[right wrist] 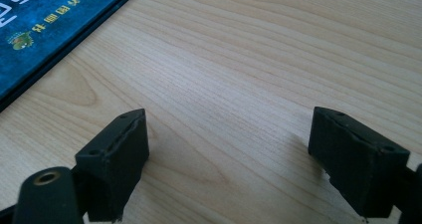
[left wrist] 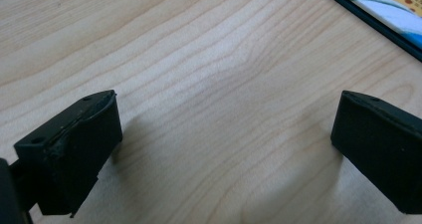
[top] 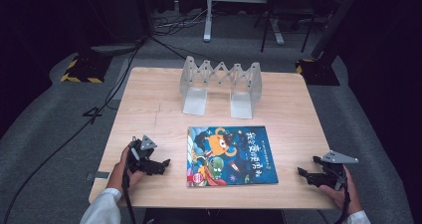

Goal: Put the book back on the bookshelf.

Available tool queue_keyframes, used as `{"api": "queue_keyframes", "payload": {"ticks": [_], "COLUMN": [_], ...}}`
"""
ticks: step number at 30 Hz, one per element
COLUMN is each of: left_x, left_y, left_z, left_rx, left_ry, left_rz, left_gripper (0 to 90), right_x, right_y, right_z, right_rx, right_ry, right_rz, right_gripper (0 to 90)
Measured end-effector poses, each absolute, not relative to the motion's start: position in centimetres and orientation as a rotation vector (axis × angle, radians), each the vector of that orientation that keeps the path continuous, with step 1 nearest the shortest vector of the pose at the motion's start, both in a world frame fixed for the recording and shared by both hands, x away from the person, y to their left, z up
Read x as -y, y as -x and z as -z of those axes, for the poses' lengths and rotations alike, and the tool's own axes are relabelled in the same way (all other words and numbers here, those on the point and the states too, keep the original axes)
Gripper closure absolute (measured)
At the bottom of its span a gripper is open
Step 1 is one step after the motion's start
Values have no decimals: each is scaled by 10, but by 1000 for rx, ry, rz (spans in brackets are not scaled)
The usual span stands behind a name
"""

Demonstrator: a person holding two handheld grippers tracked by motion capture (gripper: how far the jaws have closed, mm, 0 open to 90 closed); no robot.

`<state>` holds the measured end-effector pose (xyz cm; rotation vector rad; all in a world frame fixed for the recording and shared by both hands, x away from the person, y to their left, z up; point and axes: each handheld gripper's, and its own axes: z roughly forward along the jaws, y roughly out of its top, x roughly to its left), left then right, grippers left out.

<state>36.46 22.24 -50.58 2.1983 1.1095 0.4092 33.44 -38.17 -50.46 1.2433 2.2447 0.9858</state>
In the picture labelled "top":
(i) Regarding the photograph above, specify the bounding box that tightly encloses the black chair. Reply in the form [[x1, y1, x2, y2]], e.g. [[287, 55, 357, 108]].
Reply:
[[253, 0, 317, 54]]

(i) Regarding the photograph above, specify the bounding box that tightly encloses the person's right hand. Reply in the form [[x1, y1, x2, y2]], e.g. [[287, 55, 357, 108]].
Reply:
[[319, 165, 363, 216]]

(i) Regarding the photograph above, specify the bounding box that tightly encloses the blue cartoon picture book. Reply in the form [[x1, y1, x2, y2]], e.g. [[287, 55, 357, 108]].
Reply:
[[185, 125, 280, 189]]

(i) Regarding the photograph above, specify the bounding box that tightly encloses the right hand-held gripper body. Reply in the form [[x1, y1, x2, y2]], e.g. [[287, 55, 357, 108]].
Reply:
[[316, 149, 359, 190]]

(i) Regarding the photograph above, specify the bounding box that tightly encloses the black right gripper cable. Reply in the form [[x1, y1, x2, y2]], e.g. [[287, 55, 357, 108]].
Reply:
[[332, 175, 351, 224]]

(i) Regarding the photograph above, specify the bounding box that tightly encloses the grey flat floor plate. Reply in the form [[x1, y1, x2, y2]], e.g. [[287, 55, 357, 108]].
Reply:
[[90, 42, 141, 55]]

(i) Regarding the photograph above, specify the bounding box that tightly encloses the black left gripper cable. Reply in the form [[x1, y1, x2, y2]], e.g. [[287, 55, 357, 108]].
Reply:
[[121, 162, 137, 224]]

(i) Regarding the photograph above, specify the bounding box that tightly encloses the bundle of floor cables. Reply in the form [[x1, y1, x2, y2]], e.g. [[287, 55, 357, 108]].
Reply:
[[152, 7, 214, 37]]

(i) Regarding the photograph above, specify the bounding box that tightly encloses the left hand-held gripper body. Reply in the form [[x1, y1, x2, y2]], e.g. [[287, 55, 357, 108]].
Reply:
[[126, 134, 158, 175]]

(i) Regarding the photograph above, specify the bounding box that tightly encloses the dark slanted metal pole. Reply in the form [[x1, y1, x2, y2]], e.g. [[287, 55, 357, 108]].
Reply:
[[311, 0, 365, 60]]

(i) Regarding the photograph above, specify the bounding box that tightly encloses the long black floor cable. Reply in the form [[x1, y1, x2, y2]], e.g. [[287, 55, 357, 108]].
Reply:
[[0, 36, 148, 224]]

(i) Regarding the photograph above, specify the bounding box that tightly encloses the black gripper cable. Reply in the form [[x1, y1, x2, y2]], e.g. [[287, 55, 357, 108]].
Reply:
[[121, 162, 137, 224], [332, 175, 351, 224]]

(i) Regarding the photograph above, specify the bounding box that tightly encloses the person's left hand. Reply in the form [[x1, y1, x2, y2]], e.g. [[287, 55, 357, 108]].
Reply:
[[105, 145, 146, 194]]

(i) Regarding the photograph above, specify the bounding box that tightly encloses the white metal desk frame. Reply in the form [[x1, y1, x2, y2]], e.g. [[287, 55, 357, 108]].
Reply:
[[202, 0, 287, 47]]

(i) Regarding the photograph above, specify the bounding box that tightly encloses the translucent expandable book rack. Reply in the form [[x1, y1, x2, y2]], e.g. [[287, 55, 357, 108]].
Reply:
[[178, 55, 264, 120]]

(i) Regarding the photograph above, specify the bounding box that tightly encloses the black yellow striped stand base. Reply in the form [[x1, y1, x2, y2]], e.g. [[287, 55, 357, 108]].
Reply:
[[60, 52, 112, 85], [296, 58, 341, 87]]

